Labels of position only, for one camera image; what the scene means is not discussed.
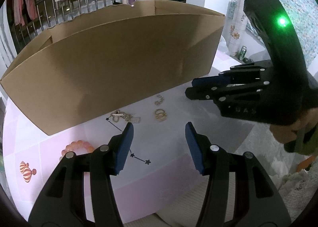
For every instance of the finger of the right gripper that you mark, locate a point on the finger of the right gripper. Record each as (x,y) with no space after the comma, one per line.
(210,88)
(238,74)

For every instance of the gold rings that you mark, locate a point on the gold rings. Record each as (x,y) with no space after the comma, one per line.
(160,114)

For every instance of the brown cardboard box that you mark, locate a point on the brown cardboard box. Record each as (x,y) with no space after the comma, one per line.
(107,59)

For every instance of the green can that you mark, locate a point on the green can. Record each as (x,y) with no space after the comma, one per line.
(242,53)

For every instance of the person right hand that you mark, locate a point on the person right hand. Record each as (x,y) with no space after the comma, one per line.
(286,134)

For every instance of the red hanging coat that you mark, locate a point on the red hanging coat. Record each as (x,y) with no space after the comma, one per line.
(18,11)

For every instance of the rolled floral mat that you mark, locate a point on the rolled floral mat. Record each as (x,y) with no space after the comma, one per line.
(237,28)

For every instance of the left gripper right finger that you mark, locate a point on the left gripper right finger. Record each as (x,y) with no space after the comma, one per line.
(257,200)

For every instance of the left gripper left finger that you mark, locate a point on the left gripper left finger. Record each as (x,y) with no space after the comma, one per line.
(61,200)

